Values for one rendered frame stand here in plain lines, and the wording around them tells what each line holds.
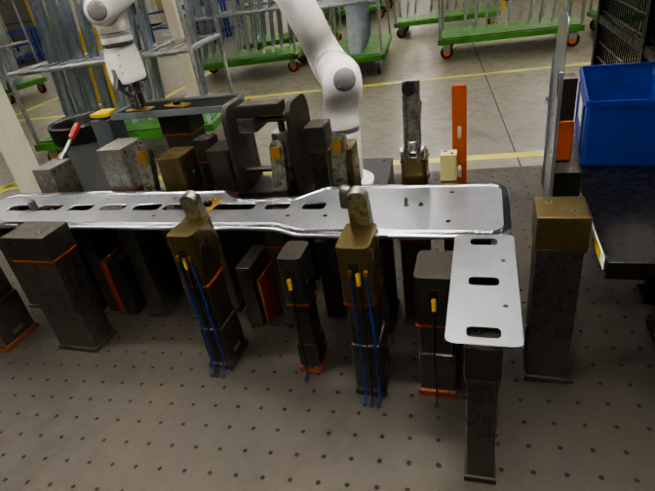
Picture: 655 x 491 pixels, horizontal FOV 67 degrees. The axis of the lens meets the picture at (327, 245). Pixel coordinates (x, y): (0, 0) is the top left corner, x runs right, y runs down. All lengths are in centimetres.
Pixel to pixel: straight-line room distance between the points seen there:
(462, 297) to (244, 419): 52
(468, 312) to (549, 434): 33
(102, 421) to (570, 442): 90
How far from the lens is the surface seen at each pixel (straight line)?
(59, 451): 118
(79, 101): 597
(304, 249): 94
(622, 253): 84
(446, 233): 93
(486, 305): 75
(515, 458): 95
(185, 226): 101
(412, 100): 112
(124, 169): 144
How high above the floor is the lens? 146
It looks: 30 degrees down
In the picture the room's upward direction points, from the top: 9 degrees counter-clockwise
